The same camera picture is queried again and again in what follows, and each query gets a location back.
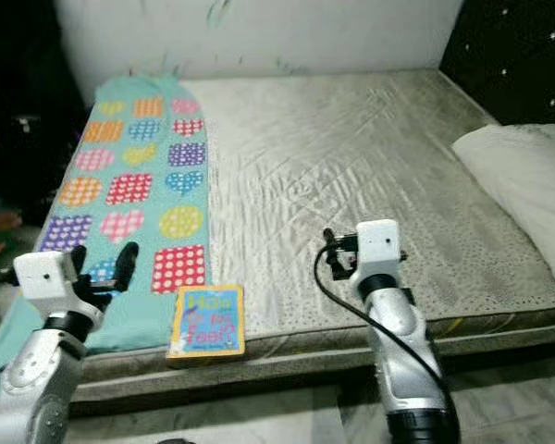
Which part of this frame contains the white pillow with print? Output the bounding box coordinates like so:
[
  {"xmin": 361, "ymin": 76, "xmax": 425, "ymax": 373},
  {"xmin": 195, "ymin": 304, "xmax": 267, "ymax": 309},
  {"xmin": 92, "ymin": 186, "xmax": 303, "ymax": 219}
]
[{"xmin": 451, "ymin": 125, "xmax": 555, "ymax": 302}]

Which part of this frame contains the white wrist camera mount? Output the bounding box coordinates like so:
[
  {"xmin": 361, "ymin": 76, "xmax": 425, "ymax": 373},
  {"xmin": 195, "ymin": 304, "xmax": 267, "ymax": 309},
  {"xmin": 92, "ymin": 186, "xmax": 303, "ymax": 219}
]
[
  {"xmin": 351, "ymin": 219, "xmax": 402, "ymax": 292},
  {"xmin": 12, "ymin": 250, "xmax": 100, "ymax": 325}
]

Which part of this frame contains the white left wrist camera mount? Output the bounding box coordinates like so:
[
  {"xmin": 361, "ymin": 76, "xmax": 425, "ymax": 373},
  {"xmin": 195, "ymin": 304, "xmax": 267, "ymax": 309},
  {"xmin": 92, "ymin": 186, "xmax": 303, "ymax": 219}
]
[{"xmin": 12, "ymin": 250, "xmax": 100, "ymax": 325}]

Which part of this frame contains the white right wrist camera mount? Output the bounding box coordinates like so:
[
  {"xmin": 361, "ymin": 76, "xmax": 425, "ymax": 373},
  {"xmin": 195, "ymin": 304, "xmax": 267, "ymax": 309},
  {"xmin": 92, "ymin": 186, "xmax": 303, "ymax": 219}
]
[{"xmin": 351, "ymin": 219, "xmax": 402, "ymax": 292}]

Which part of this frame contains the yellow blue children's book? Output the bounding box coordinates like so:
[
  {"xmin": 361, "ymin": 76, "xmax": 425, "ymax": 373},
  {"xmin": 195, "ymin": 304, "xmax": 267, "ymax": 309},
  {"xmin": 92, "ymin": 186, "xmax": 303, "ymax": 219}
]
[{"xmin": 166, "ymin": 285, "xmax": 246, "ymax": 364}]

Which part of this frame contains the teal blanket with dotted hearts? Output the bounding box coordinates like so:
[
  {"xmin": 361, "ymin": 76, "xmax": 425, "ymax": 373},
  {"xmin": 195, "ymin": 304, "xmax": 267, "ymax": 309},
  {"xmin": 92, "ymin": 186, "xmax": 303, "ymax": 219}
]
[{"xmin": 0, "ymin": 76, "xmax": 212, "ymax": 357}]

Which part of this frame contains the black tufted headboard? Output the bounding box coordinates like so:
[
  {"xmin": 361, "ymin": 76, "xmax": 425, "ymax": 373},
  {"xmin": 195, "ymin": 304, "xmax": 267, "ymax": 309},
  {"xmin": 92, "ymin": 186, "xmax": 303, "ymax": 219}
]
[{"xmin": 439, "ymin": 0, "xmax": 555, "ymax": 130}]

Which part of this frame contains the white quilted mattress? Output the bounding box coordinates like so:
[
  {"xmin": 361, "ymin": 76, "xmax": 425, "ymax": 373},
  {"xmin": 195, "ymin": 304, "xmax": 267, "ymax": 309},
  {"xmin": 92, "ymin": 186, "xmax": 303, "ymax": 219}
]
[{"xmin": 79, "ymin": 69, "xmax": 555, "ymax": 380}]

